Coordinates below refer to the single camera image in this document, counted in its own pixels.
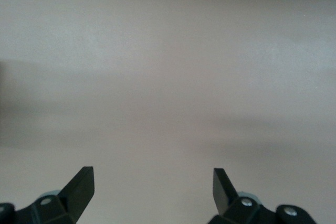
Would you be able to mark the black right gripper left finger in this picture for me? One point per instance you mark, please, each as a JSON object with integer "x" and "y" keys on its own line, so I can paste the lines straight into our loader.
{"x": 76, "y": 195}

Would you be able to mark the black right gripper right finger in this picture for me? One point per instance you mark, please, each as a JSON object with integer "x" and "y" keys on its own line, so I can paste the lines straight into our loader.
{"x": 223, "y": 195}

